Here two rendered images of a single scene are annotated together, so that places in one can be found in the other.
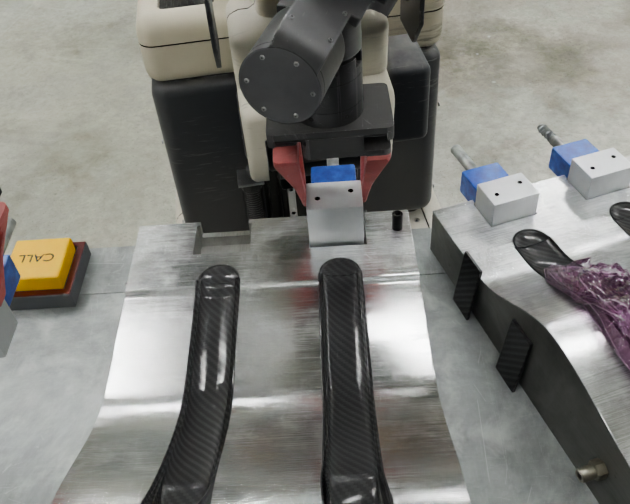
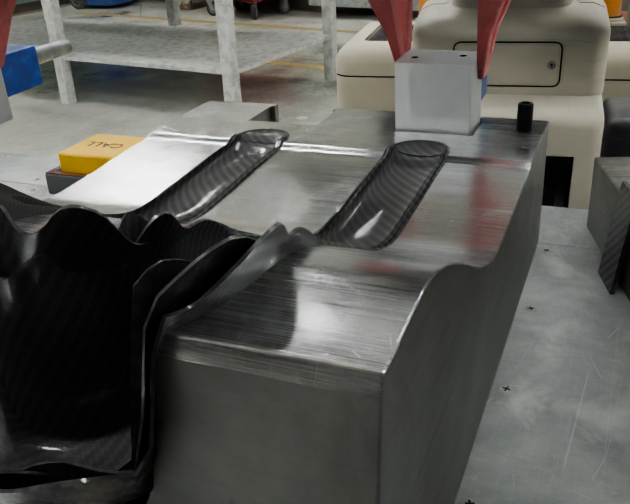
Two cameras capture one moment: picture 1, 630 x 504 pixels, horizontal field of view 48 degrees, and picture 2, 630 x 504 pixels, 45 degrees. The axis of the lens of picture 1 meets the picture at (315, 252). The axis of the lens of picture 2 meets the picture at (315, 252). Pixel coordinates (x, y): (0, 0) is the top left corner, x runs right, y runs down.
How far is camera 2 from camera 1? 0.32 m
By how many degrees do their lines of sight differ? 25
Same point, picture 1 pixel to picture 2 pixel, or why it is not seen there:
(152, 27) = (352, 54)
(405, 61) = not seen: outside the picture
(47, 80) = not seen: hidden behind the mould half
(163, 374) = (134, 191)
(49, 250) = (122, 142)
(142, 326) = (145, 157)
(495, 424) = (606, 406)
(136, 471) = not seen: outside the picture
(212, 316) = (233, 166)
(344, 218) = (444, 84)
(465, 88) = not seen: outside the picture
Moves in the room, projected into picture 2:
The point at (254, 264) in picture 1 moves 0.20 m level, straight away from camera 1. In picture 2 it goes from (314, 133) to (362, 66)
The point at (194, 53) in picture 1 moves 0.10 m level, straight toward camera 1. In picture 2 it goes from (391, 90) to (384, 108)
